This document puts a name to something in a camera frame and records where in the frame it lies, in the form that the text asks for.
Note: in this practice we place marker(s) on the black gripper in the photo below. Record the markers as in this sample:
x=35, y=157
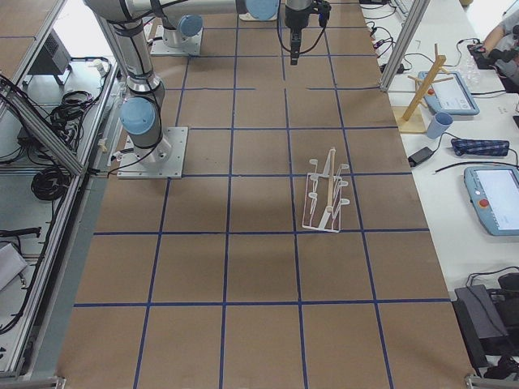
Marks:
x=294, y=18

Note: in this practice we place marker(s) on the white wire cup rack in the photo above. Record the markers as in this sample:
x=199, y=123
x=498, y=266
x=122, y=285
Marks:
x=323, y=198

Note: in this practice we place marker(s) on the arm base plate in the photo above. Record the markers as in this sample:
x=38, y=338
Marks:
x=174, y=44
x=165, y=161

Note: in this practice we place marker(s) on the aluminium frame post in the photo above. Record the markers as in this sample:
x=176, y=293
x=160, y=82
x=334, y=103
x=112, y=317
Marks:
x=409, y=27

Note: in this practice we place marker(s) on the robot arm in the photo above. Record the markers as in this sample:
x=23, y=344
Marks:
x=191, y=24
x=140, y=114

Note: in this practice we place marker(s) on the operator hand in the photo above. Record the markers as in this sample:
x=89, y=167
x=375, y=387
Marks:
x=501, y=55

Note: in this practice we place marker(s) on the blue teach pendant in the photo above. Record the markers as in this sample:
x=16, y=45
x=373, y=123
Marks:
x=450, y=94
x=493, y=193

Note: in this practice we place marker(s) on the wooden mug tree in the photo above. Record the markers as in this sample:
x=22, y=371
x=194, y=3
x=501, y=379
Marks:
x=409, y=119

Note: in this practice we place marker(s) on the plaid pencil case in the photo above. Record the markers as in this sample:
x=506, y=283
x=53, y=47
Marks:
x=480, y=147

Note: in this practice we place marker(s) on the blue teach pendant near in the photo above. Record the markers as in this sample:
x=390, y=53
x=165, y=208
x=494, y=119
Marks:
x=493, y=193

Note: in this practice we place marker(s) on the blue teach pendant far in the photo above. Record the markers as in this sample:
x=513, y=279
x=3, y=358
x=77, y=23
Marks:
x=450, y=94

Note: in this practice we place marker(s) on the black power adapter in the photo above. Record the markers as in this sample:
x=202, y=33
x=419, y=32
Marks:
x=420, y=156

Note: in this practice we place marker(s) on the blue cup on desk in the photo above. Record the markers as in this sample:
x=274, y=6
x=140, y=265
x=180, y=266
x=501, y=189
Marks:
x=439, y=123

